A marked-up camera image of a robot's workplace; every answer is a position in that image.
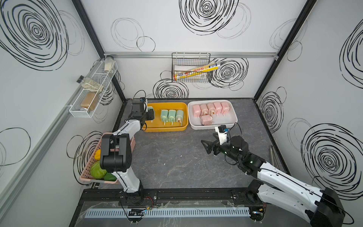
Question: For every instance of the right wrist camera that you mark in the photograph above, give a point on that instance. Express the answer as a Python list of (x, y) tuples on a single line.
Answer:
[(223, 134)]

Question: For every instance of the yellow toy pepper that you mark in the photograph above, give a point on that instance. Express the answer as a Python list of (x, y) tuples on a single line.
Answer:
[(97, 155)]

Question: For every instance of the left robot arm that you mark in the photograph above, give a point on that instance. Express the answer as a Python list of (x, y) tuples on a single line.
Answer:
[(131, 127)]

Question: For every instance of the yellow toothpaste box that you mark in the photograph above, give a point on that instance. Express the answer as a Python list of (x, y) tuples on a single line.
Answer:
[(197, 71)]

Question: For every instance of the white slotted cable duct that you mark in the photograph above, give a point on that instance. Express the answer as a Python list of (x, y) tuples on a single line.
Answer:
[(169, 213)]

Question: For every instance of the green sharpener round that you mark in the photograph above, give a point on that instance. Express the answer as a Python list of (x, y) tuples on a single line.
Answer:
[(179, 116)]

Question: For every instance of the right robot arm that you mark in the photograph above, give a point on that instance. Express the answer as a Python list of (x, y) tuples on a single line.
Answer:
[(319, 207)]

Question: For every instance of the pink sharpener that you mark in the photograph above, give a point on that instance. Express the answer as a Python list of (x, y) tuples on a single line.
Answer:
[(211, 109), (204, 109), (196, 111), (218, 108), (225, 108), (206, 120)]

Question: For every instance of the green toy cabbage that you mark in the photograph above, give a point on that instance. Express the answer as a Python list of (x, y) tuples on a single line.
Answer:
[(96, 171)]

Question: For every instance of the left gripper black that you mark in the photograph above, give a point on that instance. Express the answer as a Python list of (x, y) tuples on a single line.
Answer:
[(150, 115)]

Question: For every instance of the glass jar on shelf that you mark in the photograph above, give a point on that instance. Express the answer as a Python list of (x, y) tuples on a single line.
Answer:
[(108, 63)]

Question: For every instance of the white plastic tray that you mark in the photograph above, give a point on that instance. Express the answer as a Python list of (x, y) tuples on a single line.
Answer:
[(227, 119)]

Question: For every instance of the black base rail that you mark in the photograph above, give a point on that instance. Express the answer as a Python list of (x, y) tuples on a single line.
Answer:
[(156, 197)]

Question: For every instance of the black wire wall basket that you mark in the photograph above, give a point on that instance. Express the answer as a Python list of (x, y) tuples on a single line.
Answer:
[(183, 65)]

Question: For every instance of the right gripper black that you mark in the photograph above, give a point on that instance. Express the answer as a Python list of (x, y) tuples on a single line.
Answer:
[(216, 144)]

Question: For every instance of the yellow plastic tray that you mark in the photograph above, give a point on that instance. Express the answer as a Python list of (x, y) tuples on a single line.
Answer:
[(157, 126)]

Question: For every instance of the clear bottle on shelf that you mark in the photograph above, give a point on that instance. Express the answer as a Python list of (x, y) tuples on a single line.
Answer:
[(90, 85)]

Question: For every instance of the white wire wall shelf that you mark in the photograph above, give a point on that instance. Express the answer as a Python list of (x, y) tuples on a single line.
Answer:
[(98, 74)]

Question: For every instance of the pink plastic basket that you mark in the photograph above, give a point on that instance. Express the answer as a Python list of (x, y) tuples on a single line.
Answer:
[(90, 167)]

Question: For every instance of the metal tongs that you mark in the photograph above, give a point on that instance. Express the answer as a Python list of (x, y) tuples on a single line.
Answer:
[(273, 158)]

